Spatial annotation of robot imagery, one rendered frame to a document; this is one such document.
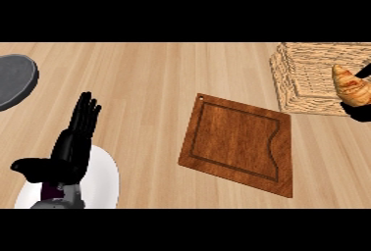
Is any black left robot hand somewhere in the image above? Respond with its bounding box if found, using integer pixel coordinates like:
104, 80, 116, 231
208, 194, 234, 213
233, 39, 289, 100
10, 91, 103, 186

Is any white round plate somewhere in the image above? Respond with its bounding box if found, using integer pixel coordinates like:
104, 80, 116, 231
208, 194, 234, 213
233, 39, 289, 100
13, 144, 119, 210

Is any wicker basket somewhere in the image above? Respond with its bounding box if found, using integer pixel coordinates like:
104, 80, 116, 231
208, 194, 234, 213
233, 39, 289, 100
267, 42, 371, 117

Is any golden brown croissant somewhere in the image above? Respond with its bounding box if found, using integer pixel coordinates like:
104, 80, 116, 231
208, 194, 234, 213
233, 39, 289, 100
331, 64, 371, 108

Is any brown wooden cutting board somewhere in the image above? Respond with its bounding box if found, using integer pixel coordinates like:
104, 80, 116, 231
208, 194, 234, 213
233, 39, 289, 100
177, 93, 294, 199

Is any grey round plate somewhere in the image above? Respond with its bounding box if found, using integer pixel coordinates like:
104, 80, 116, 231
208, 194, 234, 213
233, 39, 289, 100
0, 53, 39, 113

